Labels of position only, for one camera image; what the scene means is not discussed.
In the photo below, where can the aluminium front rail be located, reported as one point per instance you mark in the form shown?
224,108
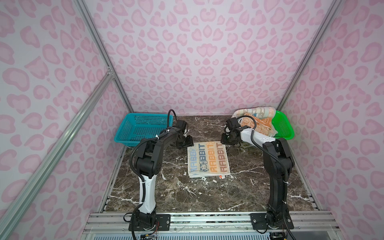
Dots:
307,225

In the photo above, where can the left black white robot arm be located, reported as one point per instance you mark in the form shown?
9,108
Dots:
146,162

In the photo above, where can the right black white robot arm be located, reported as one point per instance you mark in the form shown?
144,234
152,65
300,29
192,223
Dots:
278,163

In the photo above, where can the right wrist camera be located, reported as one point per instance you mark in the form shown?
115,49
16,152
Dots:
231,124

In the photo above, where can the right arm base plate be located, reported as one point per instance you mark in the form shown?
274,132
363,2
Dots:
268,221

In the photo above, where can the left rear aluminium post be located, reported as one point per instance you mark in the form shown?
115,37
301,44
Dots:
91,26

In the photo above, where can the aluminium post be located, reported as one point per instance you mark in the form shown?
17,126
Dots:
326,23
91,26

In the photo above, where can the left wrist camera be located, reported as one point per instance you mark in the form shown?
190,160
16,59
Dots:
181,124

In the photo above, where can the teal plastic basket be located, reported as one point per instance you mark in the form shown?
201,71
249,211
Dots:
136,127

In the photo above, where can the pale pink patterned towel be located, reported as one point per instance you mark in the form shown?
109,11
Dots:
258,112

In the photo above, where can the right rear aluminium post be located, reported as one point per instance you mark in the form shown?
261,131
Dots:
326,23

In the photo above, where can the green plastic basket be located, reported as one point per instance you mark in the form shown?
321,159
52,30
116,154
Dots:
283,127

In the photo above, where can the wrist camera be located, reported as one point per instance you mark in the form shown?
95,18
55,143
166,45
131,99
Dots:
181,124
231,124

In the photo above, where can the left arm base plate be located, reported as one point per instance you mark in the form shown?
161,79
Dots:
150,222

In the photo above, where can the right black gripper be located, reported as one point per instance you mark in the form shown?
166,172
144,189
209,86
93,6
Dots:
224,141

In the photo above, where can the left diagonal aluminium strut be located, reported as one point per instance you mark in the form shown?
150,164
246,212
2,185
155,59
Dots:
25,198

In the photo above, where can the orange bear pattern towel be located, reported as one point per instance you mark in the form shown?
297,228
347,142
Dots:
263,126

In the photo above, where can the cream rabbit lettered towel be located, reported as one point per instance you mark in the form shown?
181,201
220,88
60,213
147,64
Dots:
208,159

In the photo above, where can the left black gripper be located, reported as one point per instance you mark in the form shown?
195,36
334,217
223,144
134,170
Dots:
189,141

